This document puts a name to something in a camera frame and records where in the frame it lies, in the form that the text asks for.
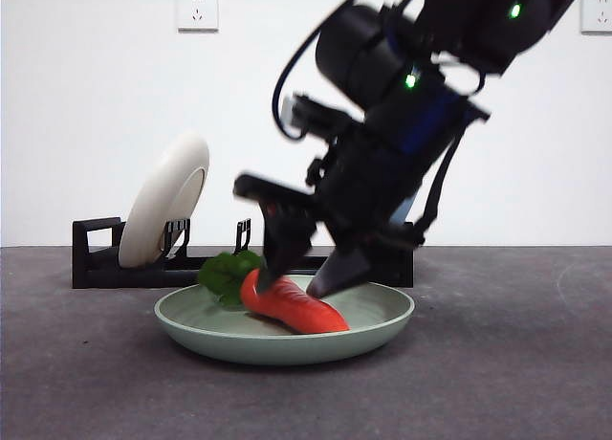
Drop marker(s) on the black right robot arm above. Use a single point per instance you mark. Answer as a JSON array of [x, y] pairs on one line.
[[478, 24]]

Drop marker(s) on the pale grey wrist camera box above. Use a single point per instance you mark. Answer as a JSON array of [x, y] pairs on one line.
[[306, 115]]

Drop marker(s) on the black plate rack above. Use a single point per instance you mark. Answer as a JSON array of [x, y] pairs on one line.
[[95, 273]]

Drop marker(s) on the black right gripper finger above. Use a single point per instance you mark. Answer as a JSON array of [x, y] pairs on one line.
[[284, 246], [342, 270]]

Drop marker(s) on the orange carrot with green leaves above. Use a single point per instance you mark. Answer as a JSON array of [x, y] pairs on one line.
[[296, 311]]

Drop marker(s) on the white wall socket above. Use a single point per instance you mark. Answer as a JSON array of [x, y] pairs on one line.
[[600, 16], [198, 9]]

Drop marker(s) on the blue round plate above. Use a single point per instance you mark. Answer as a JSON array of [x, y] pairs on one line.
[[404, 211]]

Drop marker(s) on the cream round plate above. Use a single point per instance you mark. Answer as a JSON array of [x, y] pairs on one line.
[[158, 205]]

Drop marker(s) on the green round plate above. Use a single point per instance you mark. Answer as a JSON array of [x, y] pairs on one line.
[[287, 350]]

